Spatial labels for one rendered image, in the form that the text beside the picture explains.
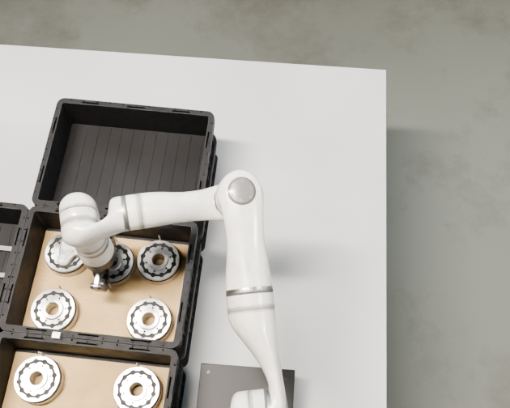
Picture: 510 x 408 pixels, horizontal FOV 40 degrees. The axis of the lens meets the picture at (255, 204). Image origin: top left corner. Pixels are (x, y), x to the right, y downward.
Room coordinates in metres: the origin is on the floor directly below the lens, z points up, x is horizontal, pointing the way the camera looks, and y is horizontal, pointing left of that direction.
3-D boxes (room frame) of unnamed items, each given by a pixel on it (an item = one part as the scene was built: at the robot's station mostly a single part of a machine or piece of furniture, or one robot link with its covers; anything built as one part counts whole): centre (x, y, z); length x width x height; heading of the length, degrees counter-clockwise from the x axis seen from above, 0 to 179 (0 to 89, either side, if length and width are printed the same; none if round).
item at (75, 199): (0.53, 0.34, 1.14); 0.09 x 0.07 x 0.15; 12
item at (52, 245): (0.58, 0.45, 0.86); 0.10 x 0.10 x 0.01
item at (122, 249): (0.56, 0.34, 0.86); 0.10 x 0.10 x 0.01
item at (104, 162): (0.80, 0.31, 0.87); 0.40 x 0.30 x 0.11; 84
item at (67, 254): (0.53, 0.36, 1.04); 0.11 x 0.09 x 0.06; 84
